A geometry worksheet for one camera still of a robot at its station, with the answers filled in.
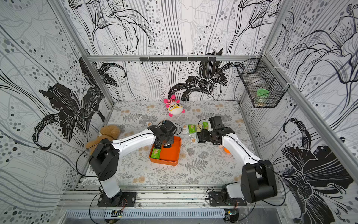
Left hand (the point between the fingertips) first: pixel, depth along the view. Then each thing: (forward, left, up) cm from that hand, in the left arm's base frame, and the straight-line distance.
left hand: (169, 141), depth 89 cm
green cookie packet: (+14, -15, -4) cm, 21 cm away
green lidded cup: (+17, -55, +25) cm, 62 cm away
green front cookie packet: (-7, +8, -3) cm, 11 cm away
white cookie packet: (+12, -10, -4) cm, 16 cm away
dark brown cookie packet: (-2, +8, -3) cm, 8 cm away
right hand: (+4, -23, +4) cm, 24 cm away
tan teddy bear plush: (+4, +40, +3) cm, 40 cm away
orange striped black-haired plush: (-18, -27, +28) cm, 42 cm away
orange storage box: (-9, -1, -3) cm, 9 cm away
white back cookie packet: (+5, -16, -4) cm, 17 cm away
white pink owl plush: (+30, -1, +1) cm, 30 cm away
